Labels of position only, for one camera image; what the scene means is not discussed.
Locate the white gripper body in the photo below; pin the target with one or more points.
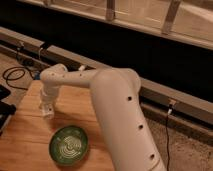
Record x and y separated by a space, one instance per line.
48 98

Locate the small white bottle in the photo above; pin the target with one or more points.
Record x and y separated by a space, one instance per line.
47 111

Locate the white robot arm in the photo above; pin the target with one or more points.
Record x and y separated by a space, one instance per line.
115 98

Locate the green ceramic bowl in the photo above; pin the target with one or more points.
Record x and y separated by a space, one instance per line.
68 145

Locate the black device at left edge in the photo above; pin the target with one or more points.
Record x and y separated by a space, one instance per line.
6 110

